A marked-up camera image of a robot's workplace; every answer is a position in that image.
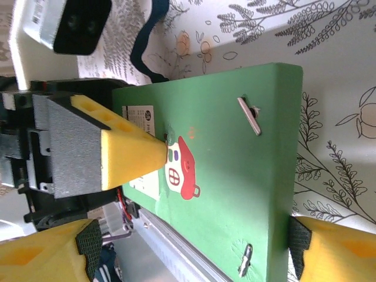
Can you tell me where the green notebook with house picture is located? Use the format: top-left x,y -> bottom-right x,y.
112,62 -> 304,282

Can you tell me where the navy blue backpack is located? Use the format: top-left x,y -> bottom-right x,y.
130,0 -> 170,82

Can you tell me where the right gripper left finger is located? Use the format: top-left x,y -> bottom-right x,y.
0,219 -> 103,282

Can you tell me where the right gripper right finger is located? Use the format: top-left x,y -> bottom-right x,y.
289,216 -> 376,282

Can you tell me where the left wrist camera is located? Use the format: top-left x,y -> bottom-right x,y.
8,0 -> 113,90

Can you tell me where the small wired connector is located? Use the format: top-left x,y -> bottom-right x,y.
104,187 -> 139,233

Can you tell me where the aluminium mounting rail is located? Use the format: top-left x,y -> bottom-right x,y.
137,205 -> 233,282

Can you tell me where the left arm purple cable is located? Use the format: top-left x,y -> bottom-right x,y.
101,229 -> 133,244

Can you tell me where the floral tablecloth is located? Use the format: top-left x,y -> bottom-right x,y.
0,0 -> 376,282

